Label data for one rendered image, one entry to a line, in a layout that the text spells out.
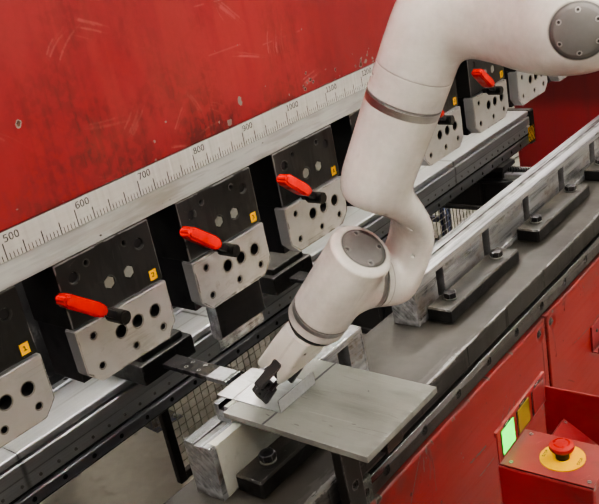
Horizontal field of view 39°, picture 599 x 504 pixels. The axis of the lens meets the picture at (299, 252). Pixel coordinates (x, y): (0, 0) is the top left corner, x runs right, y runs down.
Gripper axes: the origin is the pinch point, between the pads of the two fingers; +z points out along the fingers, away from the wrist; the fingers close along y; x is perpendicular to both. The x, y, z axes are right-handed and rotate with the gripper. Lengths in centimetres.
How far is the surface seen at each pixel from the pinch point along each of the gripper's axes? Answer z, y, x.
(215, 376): 9.9, 0.7, -8.6
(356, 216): 25, -69, -23
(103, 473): 174, -51, -47
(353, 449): -10.2, 6.8, 15.7
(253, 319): -1.0, -4.3, -9.6
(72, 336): -14.9, 28.5, -16.8
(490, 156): 27, -128, -17
